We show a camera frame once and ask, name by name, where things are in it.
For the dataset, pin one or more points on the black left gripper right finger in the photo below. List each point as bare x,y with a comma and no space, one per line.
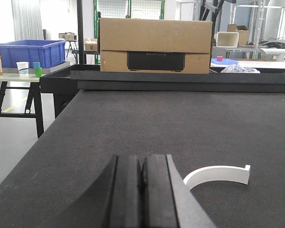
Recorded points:
167,202

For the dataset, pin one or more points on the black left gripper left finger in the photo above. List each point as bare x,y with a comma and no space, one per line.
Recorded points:
112,201

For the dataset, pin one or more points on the white curved PVC pipe clamp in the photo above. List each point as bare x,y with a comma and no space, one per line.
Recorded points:
217,173

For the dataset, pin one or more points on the clear plastic bag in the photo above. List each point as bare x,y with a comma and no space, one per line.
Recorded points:
239,69

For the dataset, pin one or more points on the black foam board stack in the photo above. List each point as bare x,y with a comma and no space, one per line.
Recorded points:
212,82

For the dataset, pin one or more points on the large cardboard box black label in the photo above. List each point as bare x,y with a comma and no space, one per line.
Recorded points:
155,45

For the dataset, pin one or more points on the white paper cup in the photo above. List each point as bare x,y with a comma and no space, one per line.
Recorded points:
23,68

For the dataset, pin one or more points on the blue plastic crate on table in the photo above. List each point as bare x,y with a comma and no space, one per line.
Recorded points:
49,53

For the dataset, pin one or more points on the folding side table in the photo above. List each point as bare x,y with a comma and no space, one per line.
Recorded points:
24,102

